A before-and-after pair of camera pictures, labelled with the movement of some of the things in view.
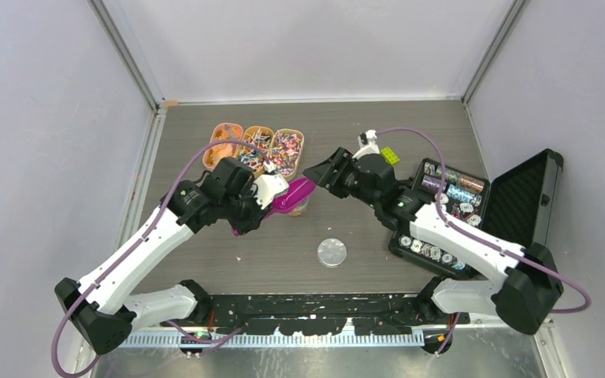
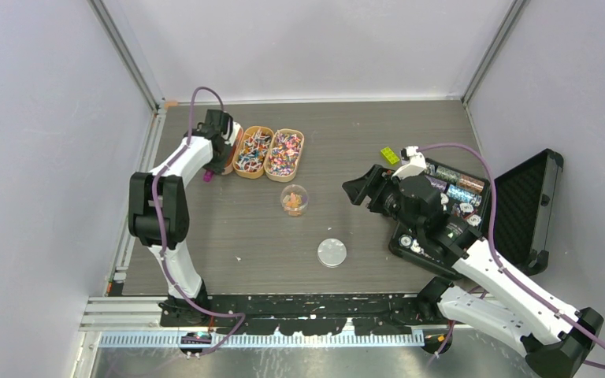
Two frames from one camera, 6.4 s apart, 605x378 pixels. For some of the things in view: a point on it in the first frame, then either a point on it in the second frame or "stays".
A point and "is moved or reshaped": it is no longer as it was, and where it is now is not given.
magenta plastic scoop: x=298 y=190 is moved or reshaped
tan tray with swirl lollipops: x=285 y=151 stays
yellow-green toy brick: x=390 y=156 stays
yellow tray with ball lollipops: x=250 y=157 stays
